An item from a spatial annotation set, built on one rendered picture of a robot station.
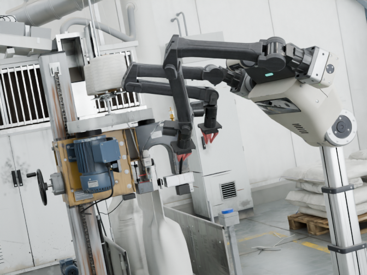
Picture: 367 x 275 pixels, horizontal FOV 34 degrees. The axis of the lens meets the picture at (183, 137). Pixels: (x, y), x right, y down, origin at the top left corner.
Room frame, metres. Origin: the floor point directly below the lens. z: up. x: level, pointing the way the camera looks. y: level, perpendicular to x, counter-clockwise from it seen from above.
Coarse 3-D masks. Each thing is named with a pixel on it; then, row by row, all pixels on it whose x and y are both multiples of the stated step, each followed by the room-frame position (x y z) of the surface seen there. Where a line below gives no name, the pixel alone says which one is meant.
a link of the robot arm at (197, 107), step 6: (210, 96) 2.67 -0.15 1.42; (216, 96) 2.68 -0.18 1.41; (192, 102) 2.72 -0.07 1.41; (198, 102) 2.71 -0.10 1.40; (204, 102) 2.71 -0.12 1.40; (210, 102) 2.69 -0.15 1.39; (216, 102) 2.69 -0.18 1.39; (192, 108) 2.70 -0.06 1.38; (198, 108) 2.70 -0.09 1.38; (198, 114) 2.70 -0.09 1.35
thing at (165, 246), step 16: (144, 208) 3.28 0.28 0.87; (160, 208) 2.99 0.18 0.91; (144, 224) 3.13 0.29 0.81; (160, 224) 2.94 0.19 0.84; (176, 224) 2.96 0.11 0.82; (144, 240) 3.14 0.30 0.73; (160, 240) 2.89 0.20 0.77; (176, 240) 2.90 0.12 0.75; (160, 256) 2.90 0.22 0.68; (176, 256) 2.89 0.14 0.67; (160, 272) 2.91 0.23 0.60; (176, 272) 2.88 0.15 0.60; (192, 272) 2.95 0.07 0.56
